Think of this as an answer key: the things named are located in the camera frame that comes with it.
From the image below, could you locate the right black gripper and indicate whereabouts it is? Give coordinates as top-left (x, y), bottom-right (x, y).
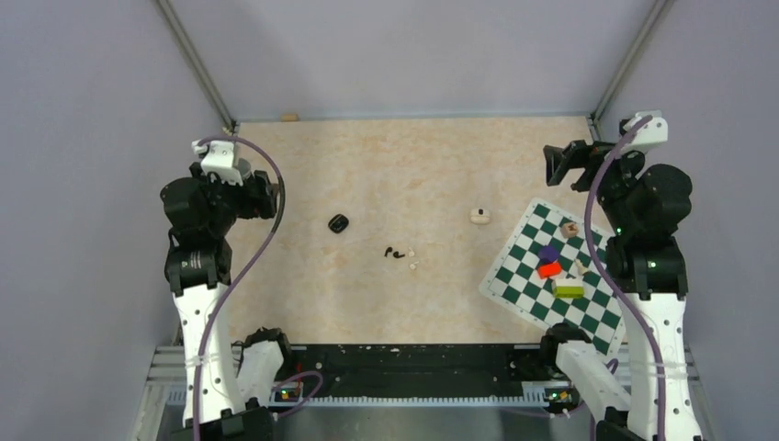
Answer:
top-left (543, 139), bottom-right (646, 235)

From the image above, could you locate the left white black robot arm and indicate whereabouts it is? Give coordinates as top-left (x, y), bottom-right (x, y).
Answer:
top-left (160, 162), bottom-right (287, 440)

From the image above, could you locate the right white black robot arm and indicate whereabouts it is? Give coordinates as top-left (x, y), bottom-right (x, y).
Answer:
top-left (538, 141), bottom-right (704, 440)

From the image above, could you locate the black earbud charging case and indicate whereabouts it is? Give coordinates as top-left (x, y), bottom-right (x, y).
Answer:
top-left (328, 213), bottom-right (350, 234)

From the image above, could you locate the wooden letter cube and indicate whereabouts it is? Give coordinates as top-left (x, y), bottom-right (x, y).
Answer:
top-left (559, 221), bottom-right (580, 239)

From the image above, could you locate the purple block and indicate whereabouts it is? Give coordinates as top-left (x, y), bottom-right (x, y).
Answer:
top-left (537, 244), bottom-right (560, 265)

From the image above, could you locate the white chess piece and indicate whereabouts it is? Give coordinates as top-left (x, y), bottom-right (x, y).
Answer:
top-left (574, 259), bottom-right (590, 277)

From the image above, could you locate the red block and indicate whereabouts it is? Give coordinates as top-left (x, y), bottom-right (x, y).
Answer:
top-left (537, 261), bottom-right (563, 279)

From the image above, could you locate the green white chessboard mat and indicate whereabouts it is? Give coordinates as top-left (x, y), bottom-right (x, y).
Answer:
top-left (479, 198), bottom-right (626, 357)

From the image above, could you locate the green white block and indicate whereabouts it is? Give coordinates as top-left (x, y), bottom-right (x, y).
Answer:
top-left (551, 277), bottom-right (586, 299)

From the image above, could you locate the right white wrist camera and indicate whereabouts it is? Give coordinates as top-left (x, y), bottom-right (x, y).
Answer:
top-left (618, 110), bottom-right (669, 155)

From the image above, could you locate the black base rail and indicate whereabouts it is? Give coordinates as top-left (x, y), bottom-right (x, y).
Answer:
top-left (277, 344), bottom-right (572, 406)

